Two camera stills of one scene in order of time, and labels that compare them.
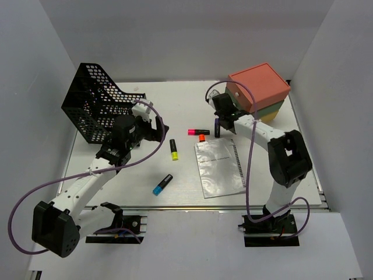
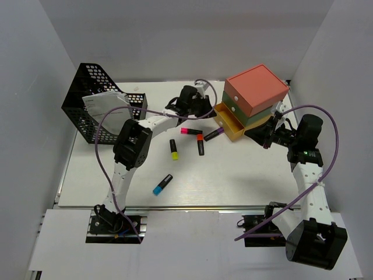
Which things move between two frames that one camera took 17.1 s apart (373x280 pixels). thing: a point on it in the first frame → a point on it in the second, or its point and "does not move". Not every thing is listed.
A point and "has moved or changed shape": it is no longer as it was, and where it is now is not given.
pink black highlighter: [192, 132] has moved or changed shape
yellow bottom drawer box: [268, 116] has moved or changed shape
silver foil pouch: [219, 170] → [98, 104]
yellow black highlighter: [175, 154] does not move
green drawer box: [268, 109] has moved or changed shape
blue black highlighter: [159, 189] does not move
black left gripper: [153, 135] → [207, 107]
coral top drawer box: [268, 87] does not move
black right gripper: [217, 113] → [261, 134]
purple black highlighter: [217, 126] → [213, 134]
